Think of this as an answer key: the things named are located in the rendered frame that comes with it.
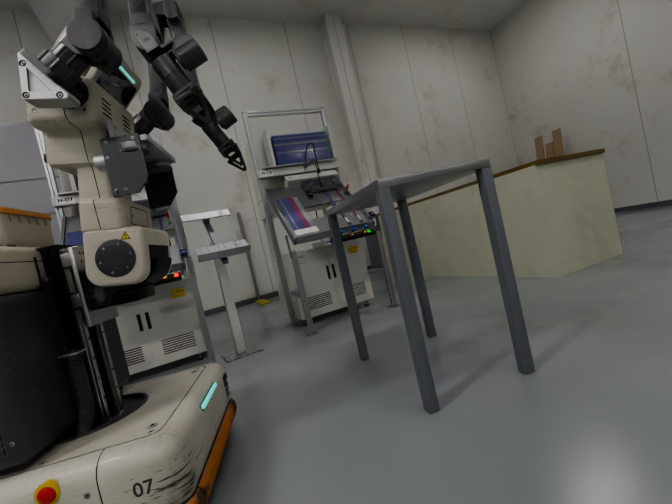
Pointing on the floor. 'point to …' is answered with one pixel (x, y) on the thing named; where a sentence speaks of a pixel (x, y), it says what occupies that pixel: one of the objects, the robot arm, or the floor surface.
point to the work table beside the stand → (419, 182)
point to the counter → (520, 221)
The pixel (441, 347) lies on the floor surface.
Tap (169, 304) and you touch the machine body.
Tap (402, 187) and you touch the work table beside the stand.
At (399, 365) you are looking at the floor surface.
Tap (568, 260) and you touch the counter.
